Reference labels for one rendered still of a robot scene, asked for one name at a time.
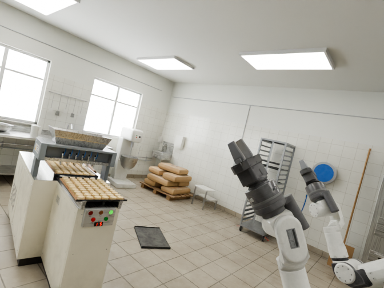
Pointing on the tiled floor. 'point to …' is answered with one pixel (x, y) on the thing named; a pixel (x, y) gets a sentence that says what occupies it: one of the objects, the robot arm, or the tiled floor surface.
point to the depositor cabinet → (31, 209)
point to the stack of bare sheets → (151, 238)
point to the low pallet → (166, 192)
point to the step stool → (204, 195)
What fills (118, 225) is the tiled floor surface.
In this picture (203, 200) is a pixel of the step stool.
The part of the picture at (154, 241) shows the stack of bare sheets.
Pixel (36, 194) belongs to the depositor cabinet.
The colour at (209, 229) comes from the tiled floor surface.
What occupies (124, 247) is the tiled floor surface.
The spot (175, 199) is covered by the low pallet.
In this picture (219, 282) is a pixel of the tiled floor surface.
